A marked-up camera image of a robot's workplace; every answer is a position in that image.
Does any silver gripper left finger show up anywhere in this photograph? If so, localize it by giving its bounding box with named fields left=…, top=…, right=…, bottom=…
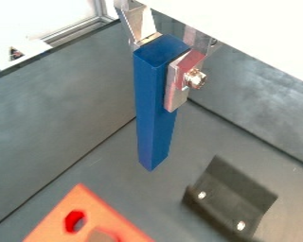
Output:
left=114, top=0, right=162, bottom=51

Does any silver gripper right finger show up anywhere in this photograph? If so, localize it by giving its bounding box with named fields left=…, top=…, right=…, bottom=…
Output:
left=165, top=26, right=222, bottom=112

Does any tall blue rectangular block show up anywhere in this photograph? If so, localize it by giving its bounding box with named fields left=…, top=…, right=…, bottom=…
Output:
left=132, top=35, right=190, bottom=171

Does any red shape sorting board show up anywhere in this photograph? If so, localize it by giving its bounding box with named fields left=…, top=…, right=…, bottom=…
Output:
left=23, top=184, right=154, bottom=242

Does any black curved bracket stand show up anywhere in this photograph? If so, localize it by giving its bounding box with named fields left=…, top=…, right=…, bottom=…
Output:
left=182, top=156, right=278, bottom=242

